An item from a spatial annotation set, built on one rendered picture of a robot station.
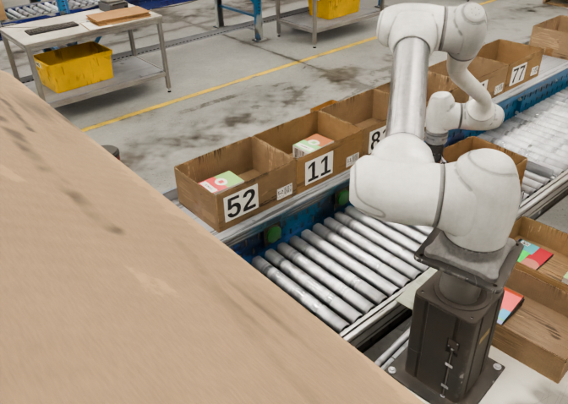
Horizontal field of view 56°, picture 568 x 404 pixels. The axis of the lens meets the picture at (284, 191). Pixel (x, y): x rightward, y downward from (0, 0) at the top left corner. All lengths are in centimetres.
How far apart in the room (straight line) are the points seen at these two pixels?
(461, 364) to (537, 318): 51
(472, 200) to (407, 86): 40
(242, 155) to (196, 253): 219
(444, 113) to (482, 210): 97
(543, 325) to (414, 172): 88
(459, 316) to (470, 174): 40
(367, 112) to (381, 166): 158
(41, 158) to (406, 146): 118
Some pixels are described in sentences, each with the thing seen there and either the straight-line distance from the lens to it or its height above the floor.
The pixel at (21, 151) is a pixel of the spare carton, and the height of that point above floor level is 201.
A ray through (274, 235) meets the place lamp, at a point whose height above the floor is 81.
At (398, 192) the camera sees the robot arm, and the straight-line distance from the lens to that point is 127.
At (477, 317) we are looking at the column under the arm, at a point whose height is 108.
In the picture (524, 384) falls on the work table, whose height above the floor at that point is 75.
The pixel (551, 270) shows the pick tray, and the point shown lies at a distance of 222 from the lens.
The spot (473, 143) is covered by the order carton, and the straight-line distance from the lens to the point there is 273.
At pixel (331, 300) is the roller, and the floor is 75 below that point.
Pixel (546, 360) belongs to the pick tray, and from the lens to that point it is 181.
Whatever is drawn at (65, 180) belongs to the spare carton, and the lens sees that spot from 18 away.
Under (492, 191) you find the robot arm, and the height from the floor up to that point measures 144.
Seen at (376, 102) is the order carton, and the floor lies 98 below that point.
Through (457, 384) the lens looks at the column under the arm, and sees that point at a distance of 164.
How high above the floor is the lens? 209
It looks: 32 degrees down
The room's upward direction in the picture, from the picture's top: 2 degrees counter-clockwise
